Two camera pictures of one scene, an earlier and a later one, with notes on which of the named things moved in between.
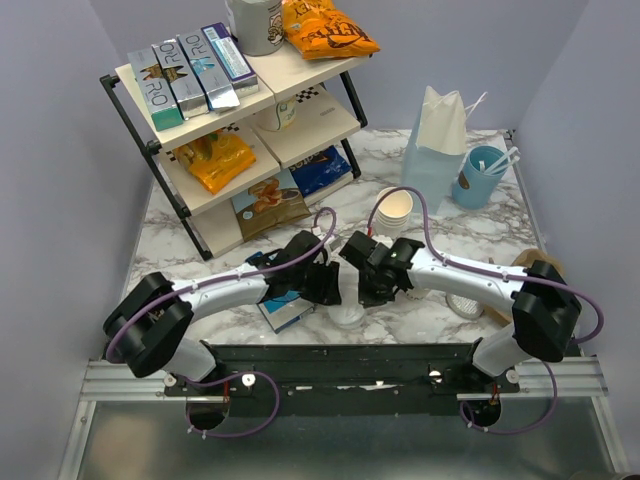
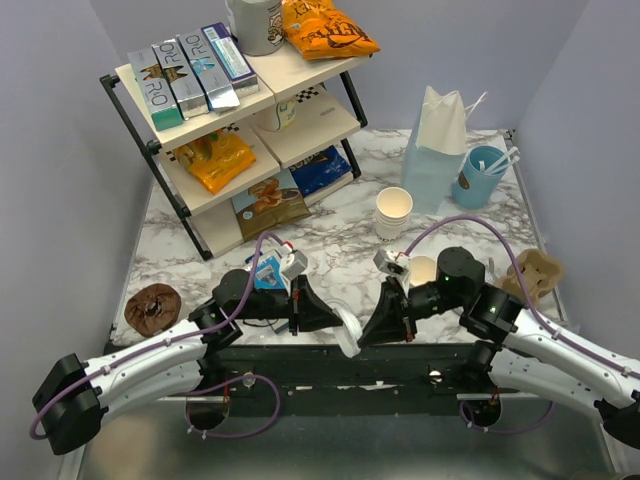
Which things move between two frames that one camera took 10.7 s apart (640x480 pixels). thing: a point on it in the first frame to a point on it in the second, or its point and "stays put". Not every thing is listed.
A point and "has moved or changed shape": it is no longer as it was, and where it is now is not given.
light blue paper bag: [437, 147] stays put
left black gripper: [328, 292] to [305, 310]
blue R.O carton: [214, 78] stays put
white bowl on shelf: [278, 116] stays put
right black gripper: [368, 298] to [392, 315]
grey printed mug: [258, 26] stays put
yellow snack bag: [215, 158] stays put
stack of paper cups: [393, 211] stays put
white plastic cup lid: [346, 317] has moved or changed shape
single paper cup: [348, 285] has moved or changed shape
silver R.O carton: [185, 85] stays put
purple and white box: [243, 78] stays put
